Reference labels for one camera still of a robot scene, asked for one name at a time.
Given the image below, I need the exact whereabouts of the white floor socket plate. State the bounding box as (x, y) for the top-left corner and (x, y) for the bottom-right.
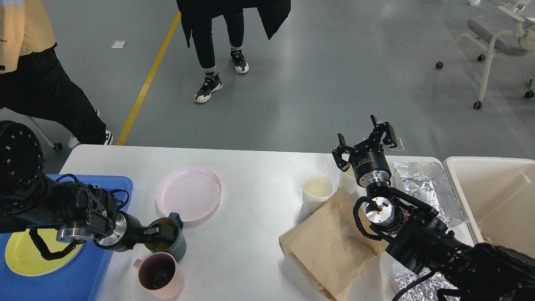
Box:
(387, 137), (405, 152)

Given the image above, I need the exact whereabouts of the white paper cup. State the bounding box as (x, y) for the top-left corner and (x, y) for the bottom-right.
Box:
(301, 173), (333, 214)
(338, 167), (367, 200)

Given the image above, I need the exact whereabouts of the crumpled aluminium foil sheet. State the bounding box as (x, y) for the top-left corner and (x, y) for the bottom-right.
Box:
(392, 161), (469, 227)

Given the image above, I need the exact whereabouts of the white grey office chair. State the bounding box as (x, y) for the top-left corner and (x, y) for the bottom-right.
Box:
(435, 0), (535, 110)

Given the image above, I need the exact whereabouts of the person in long black coat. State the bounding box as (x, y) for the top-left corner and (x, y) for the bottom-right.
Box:
(176, 0), (292, 104)

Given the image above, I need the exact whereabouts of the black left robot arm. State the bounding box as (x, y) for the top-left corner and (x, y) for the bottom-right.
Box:
(0, 120), (183, 260)

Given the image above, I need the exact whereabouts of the brown paper bag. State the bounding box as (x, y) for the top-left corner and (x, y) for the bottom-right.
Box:
(279, 188), (387, 301)

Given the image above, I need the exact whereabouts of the beige plastic bin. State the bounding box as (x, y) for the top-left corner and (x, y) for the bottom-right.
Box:
(444, 156), (535, 257)

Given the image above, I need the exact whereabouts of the pink mug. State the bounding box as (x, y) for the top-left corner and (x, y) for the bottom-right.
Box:
(132, 252), (186, 300)

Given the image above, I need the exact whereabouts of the pink plate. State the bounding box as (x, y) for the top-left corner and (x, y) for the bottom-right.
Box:
(155, 165), (222, 223)

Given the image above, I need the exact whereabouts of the aluminium foil piece lower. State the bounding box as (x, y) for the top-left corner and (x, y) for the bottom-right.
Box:
(390, 262), (457, 301)

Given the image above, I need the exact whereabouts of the person in black trousers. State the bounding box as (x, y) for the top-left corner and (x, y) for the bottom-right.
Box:
(0, 0), (113, 145)

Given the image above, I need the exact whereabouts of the yellow plate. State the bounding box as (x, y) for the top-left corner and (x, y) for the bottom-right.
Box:
(4, 230), (84, 277)

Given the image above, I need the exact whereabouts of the dark green mug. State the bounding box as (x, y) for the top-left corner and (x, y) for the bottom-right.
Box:
(145, 212), (187, 261)

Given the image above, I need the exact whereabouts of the blue plastic tray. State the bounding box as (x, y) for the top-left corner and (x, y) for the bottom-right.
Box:
(0, 174), (134, 301)

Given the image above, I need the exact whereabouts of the white chair left edge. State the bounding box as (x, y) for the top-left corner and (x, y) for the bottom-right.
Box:
(26, 116), (63, 151)

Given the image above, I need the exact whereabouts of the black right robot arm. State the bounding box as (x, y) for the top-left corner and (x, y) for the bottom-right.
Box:
(332, 115), (535, 301)

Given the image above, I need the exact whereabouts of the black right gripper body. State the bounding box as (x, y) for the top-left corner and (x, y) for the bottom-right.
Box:
(351, 145), (392, 187)

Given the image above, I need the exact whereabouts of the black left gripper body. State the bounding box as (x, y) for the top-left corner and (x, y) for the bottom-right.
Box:
(95, 211), (147, 252)

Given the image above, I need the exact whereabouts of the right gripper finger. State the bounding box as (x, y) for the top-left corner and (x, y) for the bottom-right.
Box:
(367, 115), (399, 152)
(332, 134), (358, 172)

